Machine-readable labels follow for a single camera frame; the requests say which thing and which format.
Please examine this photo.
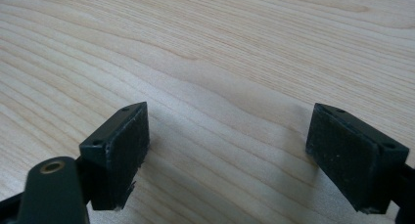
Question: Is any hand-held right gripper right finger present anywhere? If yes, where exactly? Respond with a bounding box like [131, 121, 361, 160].
[304, 102, 411, 215]

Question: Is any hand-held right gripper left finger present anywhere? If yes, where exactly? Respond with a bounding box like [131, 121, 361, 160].
[78, 101, 152, 212]

